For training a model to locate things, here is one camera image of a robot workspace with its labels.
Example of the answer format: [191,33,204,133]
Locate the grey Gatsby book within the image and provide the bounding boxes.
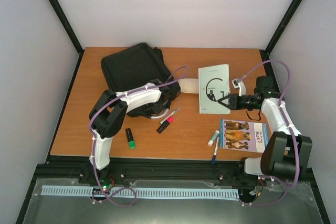
[198,64,230,114]

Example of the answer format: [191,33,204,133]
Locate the purple dog picture book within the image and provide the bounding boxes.
[219,119,269,153]

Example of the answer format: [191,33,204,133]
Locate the black student bag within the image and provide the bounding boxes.
[100,41,182,119]

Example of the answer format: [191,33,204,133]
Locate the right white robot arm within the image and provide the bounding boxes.
[218,76,312,180]

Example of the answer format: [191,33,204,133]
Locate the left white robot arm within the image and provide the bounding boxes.
[88,78,180,184]

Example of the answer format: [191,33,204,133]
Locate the cream quilted pencil case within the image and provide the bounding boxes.
[179,78,199,94]

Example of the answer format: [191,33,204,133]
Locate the slim white pen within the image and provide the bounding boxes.
[160,108,180,125]

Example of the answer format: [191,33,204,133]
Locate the pink highlighter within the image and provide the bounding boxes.
[156,116,174,134]

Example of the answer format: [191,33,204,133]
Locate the white glue stick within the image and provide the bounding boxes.
[207,130,219,146]

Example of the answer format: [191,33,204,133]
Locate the blue whiteboard marker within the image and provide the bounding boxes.
[211,136,220,165]

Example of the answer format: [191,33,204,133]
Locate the green highlighter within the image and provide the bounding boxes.
[125,128,135,149]

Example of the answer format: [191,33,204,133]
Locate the silver bag handle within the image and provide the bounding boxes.
[148,108,170,120]

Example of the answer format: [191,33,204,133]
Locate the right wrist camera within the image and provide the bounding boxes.
[232,78,246,96]

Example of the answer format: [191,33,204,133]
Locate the right black frame post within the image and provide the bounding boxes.
[264,0,320,54]

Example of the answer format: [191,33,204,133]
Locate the black frame post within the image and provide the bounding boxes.
[264,0,320,54]
[33,0,85,56]

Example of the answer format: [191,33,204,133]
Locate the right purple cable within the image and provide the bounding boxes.
[233,59,300,207]

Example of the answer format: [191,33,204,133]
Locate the purple cable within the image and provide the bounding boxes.
[233,59,300,207]
[88,65,190,208]

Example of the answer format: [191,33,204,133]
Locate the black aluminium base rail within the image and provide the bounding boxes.
[33,156,260,188]

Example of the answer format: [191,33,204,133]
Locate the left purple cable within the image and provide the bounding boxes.
[88,65,190,208]

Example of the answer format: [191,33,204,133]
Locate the light blue cable duct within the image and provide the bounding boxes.
[40,185,239,200]

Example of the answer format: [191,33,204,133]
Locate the left black frame post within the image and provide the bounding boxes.
[33,0,85,56]

